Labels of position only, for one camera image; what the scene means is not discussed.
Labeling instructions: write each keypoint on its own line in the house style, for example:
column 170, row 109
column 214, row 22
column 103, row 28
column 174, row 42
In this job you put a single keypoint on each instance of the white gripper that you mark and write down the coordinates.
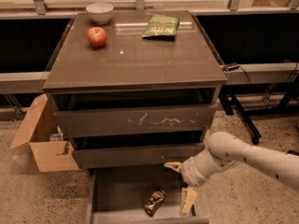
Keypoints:
column 189, row 173

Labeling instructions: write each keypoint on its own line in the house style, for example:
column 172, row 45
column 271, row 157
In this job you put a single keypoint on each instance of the crushed orange can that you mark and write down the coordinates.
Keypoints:
column 154, row 201

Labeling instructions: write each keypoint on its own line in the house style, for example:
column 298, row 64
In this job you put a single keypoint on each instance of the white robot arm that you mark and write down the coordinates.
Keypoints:
column 222, row 151

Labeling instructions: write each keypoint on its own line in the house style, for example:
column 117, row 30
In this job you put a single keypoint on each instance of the grey middle drawer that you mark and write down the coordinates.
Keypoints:
column 136, row 149

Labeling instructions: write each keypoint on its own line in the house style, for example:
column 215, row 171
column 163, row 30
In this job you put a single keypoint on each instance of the grey drawer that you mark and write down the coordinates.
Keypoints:
column 118, row 193
column 136, row 149
column 135, row 120

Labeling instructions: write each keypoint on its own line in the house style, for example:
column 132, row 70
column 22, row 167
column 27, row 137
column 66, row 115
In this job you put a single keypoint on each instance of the grey top drawer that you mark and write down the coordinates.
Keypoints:
column 135, row 120

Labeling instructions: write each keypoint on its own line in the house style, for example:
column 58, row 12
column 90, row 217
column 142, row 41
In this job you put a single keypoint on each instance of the grey bottom drawer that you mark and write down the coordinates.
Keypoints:
column 118, row 193

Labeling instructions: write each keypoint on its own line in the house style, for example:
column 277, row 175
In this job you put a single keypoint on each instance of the dark grey drawer cabinet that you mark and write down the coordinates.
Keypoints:
column 131, row 70

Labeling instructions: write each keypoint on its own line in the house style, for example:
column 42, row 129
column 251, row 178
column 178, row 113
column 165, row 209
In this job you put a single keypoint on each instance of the small can in box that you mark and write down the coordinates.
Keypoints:
column 55, row 137

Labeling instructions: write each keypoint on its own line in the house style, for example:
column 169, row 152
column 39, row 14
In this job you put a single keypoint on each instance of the black white sneaker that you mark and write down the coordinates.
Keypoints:
column 293, row 152

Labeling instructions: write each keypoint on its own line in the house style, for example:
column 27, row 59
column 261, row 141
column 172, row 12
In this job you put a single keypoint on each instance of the small black device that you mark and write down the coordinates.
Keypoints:
column 231, row 66

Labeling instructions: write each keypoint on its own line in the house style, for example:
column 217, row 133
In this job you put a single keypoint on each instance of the brown cardboard box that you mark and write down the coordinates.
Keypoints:
column 35, row 130

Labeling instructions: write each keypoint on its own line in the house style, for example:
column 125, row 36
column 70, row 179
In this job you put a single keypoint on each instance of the green chip bag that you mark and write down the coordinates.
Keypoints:
column 160, row 25

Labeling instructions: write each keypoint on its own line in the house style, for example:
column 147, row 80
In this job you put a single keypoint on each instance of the red apple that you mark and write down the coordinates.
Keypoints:
column 97, row 37

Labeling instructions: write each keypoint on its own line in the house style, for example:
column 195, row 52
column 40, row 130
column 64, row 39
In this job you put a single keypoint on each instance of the white ceramic bowl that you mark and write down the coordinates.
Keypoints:
column 101, row 13

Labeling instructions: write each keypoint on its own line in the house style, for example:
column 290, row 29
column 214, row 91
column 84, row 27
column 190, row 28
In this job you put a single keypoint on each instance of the black table leg frame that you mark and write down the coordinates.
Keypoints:
column 229, row 99

